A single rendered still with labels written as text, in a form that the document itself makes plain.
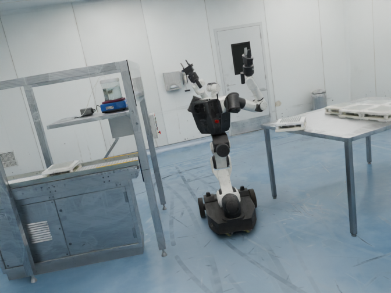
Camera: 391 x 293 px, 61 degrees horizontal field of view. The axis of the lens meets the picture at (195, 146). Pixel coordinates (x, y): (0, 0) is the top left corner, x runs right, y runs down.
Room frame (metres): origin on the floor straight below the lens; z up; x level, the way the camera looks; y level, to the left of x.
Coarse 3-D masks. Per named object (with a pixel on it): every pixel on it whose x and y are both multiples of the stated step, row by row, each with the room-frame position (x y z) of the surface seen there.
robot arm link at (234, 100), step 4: (232, 96) 2.69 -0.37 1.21; (236, 96) 2.69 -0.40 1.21; (228, 100) 2.72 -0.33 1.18; (232, 100) 2.67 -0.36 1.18; (236, 100) 2.67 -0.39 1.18; (240, 100) 2.70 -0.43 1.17; (244, 100) 2.72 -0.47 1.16; (232, 104) 2.66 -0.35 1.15; (236, 104) 2.65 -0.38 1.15; (240, 104) 2.69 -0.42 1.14; (244, 104) 2.71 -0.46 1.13; (240, 108) 2.74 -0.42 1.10
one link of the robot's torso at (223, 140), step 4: (224, 132) 2.85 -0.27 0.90; (212, 136) 2.80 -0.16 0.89; (216, 136) 2.77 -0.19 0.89; (220, 136) 2.77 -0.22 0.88; (224, 136) 2.76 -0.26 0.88; (212, 140) 2.81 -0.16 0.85; (216, 140) 2.74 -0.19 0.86; (220, 140) 2.74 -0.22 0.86; (224, 140) 2.73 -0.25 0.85; (228, 140) 2.73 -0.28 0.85; (216, 144) 2.72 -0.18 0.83; (220, 144) 2.69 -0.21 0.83; (224, 144) 2.67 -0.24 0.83; (228, 144) 2.72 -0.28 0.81; (216, 148) 2.68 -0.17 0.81; (220, 148) 2.67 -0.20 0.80; (224, 148) 2.67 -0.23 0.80; (228, 148) 2.67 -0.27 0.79; (216, 152) 2.67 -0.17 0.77; (220, 152) 2.67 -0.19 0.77; (224, 152) 2.67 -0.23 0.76; (228, 152) 2.67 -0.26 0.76; (220, 156) 2.67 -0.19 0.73; (224, 156) 2.67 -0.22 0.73
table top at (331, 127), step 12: (324, 108) 3.58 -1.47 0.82; (276, 120) 3.36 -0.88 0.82; (312, 120) 3.06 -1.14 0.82; (324, 120) 2.98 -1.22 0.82; (336, 120) 2.89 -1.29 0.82; (348, 120) 2.82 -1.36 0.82; (360, 120) 2.74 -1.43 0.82; (372, 120) 2.67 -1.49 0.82; (288, 132) 2.90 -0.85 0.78; (300, 132) 2.75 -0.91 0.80; (312, 132) 2.63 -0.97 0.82; (324, 132) 2.56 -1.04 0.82; (336, 132) 2.50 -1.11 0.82; (348, 132) 2.44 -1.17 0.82; (360, 132) 2.38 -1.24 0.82; (372, 132) 2.37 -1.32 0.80
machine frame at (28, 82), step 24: (72, 72) 2.48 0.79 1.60; (96, 72) 2.49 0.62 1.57; (120, 72) 2.50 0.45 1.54; (144, 120) 3.47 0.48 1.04; (144, 144) 2.53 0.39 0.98; (0, 168) 2.46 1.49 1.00; (144, 168) 2.50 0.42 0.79; (0, 192) 2.45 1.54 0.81; (24, 240) 2.48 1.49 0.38; (24, 264) 2.45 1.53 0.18
